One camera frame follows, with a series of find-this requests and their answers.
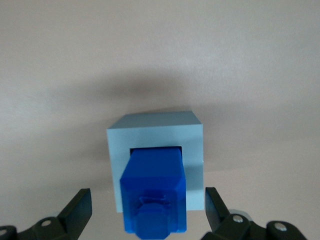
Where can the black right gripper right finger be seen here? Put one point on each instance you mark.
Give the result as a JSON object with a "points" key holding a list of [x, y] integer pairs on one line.
{"points": [[216, 212]]}

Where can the gray square base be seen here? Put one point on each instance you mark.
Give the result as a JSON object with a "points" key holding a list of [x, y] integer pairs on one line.
{"points": [[155, 125]]}

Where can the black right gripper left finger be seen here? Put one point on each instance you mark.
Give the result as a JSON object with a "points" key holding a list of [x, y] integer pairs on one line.
{"points": [[72, 215]]}

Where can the blue cube part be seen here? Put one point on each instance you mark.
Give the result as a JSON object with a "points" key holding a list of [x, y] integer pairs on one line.
{"points": [[155, 170]]}

